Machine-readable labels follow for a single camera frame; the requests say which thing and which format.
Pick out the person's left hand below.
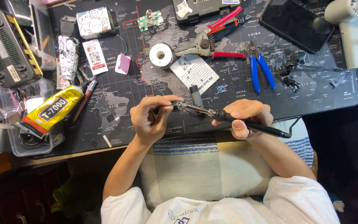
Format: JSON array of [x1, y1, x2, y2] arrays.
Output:
[[129, 95, 185, 146]]

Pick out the person's right hand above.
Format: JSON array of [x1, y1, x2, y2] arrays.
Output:
[[211, 99, 275, 141]]

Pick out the black soldering iron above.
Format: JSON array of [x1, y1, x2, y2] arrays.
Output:
[[177, 100, 303, 139]]

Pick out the small black green-wired component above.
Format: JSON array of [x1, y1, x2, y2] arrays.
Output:
[[153, 102, 183, 115]]

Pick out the black world map desk mat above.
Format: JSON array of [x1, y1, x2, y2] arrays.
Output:
[[31, 0, 358, 157]]

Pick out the crumpled black tape scrap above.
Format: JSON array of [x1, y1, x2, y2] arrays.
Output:
[[280, 51, 307, 93], [329, 70, 351, 89]]

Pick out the grey cylinder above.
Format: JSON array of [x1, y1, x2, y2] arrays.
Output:
[[189, 84, 205, 110]]

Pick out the small pink box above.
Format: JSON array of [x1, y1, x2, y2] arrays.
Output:
[[115, 52, 132, 75]]

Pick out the red pen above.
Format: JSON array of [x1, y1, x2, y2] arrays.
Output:
[[72, 80, 99, 124]]

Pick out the white printed paper card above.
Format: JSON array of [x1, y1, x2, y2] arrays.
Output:
[[169, 54, 221, 96]]

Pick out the silver carabiner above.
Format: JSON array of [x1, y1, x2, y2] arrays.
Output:
[[76, 64, 96, 85]]

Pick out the cream blue striped pillow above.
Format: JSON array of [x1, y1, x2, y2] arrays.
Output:
[[138, 118, 315, 213]]

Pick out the white red label card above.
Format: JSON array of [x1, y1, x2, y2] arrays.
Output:
[[82, 39, 109, 75]]

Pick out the person's white shirt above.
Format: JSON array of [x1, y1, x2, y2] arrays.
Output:
[[100, 175, 341, 224]]

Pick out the black orange screwdriver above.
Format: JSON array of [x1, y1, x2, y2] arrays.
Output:
[[209, 17, 252, 34]]

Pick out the yellow glue tube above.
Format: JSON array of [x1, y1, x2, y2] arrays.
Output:
[[16, 84, 85, 139]]

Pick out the green circuit board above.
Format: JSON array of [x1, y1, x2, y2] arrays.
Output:
[[137, 9, 165, 33]]

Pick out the comic print cylinder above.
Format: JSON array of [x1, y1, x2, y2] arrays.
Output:
[[57, 34, 80, 83]]

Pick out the black smartphone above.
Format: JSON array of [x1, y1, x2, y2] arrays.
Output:
[[259, 0, 336, 55]]

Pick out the cartoon print box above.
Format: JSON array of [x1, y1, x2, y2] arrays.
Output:
[[75, 6, 116, 40]]

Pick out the black tool case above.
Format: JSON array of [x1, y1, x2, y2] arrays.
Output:
[[172, 0, 252, 26]]

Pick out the clear plastic container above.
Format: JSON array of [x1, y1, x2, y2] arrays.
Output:
[[0, 77, 66, 157]]

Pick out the white plastic piece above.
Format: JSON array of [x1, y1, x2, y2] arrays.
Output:
[[175, 0, 194, 18]]

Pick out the small black box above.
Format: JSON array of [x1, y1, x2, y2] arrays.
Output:
[[59, 16, 78, 38]]

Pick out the white handheld fan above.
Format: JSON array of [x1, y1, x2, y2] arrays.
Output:
[[324, 0, 358, 70]]

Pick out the clear plastic box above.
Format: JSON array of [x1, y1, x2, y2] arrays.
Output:
[[28, 0, 58, 72]]

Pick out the grey router with yellow ports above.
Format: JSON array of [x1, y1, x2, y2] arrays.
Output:
[[0, 9, 44, 89]]

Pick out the blue handled cutters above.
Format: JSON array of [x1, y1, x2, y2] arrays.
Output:
[[248, 40, 277, 95]]

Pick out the solder wire spool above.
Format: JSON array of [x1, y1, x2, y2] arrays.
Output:
[[149, 43, 175, 70]]

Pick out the thin green wire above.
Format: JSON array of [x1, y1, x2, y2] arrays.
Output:
[[116, 34, 129, 56]]

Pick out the red handled wire stripper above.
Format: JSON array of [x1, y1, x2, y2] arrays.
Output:
[[174, 6, 248, 60]]

